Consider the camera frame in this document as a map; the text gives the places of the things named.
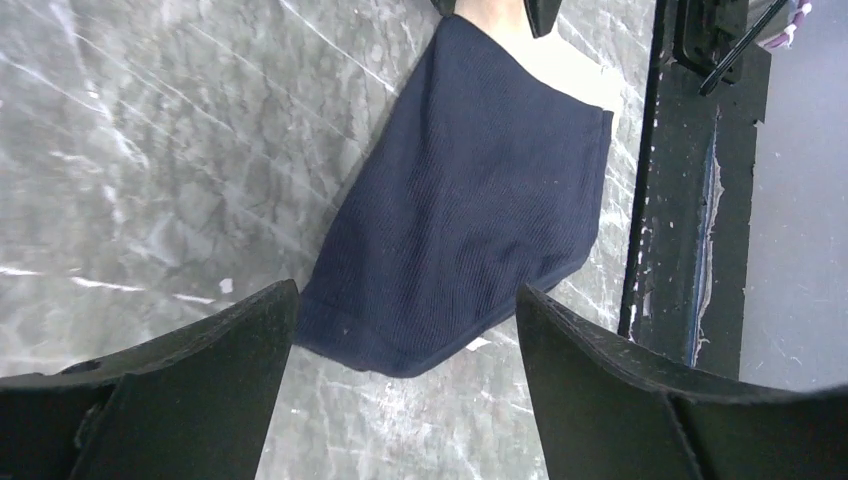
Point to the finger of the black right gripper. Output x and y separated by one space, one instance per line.
444 7
542 15

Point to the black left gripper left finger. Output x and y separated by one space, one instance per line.
195 403

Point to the navy underwear beige waistband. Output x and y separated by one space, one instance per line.
488 176

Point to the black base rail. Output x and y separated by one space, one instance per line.
706 93

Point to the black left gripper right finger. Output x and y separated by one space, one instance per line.
608 408

